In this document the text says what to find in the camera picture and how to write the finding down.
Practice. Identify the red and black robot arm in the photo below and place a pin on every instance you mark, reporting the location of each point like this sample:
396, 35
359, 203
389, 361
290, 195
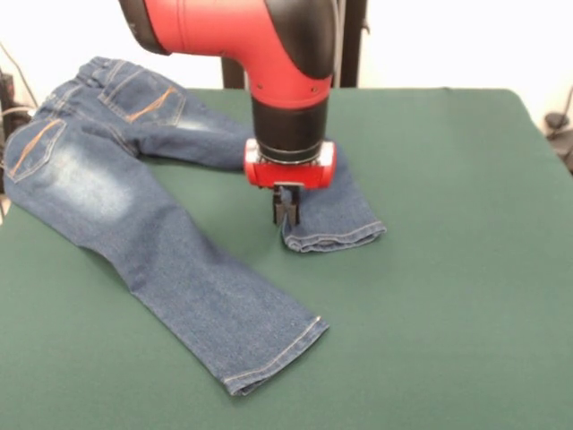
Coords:
250, 40

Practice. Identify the dark green table cloth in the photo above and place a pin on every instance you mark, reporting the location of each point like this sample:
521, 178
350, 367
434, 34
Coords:
447, 269

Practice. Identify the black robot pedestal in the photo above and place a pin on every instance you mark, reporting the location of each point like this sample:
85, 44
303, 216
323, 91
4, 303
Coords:
353, 45

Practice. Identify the blue denim jeans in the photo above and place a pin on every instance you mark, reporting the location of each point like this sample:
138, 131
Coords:
134, 201

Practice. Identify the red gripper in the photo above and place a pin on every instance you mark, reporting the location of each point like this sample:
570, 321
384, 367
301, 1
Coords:
286, 174

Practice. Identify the dark grey stand foot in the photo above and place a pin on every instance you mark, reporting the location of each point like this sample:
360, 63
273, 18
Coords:
555, 121

